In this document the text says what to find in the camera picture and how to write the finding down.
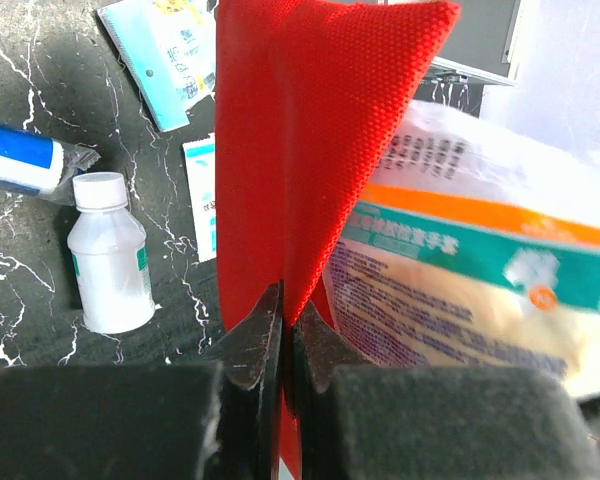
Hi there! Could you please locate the teal tape packet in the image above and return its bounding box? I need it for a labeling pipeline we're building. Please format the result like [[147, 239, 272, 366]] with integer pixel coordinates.
[[97, 1, 216, 132]]

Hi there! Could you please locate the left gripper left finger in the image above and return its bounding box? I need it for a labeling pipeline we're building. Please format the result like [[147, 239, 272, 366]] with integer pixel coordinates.
[[0, 284, 284, 479]]

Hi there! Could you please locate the white medicine bottle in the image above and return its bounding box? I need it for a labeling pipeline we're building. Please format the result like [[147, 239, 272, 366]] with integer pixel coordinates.
[[67, 172, 155, 335]]

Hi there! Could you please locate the teal white swab packet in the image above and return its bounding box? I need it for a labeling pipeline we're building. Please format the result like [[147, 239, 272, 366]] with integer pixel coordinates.
[[182, 134, 217, 263]]

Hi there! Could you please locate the blue white bandage roll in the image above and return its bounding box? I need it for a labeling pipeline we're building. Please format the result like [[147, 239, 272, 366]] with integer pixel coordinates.
[[0, 125, 100, 205]]

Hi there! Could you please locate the grey metal case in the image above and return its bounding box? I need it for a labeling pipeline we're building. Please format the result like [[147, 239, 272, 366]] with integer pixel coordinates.
[[424, 0, 534, 86]]

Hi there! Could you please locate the red first aid pouch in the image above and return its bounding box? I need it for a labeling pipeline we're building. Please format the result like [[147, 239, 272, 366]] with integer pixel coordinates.
[[214, 0, 462, 480]]

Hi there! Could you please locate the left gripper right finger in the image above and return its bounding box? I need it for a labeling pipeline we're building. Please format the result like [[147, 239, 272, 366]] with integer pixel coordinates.
[[293, 305, 600, 479]]

